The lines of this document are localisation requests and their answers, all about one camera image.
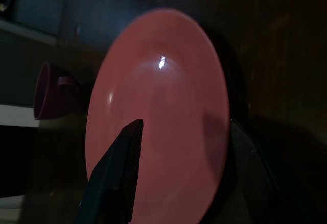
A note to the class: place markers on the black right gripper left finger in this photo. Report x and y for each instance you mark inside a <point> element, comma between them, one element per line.
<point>117,173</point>

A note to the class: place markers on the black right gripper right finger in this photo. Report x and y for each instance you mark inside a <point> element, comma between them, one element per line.
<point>253,183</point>

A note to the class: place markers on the red round plate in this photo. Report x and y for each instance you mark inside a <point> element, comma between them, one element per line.
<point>163,111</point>

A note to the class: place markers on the purple mug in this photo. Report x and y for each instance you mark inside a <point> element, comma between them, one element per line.
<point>55,94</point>

